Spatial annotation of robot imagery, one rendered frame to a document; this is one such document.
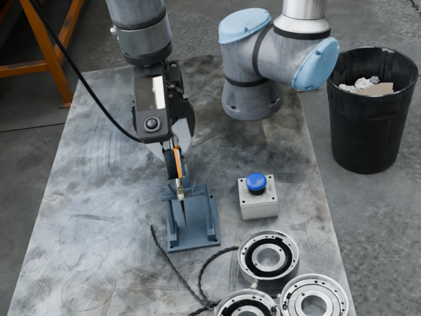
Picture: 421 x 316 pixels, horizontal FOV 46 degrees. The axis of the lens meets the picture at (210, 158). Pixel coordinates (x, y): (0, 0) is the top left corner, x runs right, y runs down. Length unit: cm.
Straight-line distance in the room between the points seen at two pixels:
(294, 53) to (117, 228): 50
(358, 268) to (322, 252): 96
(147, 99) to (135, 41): 8
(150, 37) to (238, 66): 47
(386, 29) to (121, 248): 243
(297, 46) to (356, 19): 222
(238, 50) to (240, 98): 13
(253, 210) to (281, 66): 30
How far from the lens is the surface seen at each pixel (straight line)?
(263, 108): 118
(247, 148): 112
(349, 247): 194
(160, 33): 70
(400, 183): 217
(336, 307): 84
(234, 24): 111
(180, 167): 82
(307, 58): 102
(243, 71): 113
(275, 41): 105
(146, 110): 71
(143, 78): 73
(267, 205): 95
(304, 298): 84
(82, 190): 114
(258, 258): 90
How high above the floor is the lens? 155
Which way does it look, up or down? 42 degrees down
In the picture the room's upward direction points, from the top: 11 degrees counter-clockwise
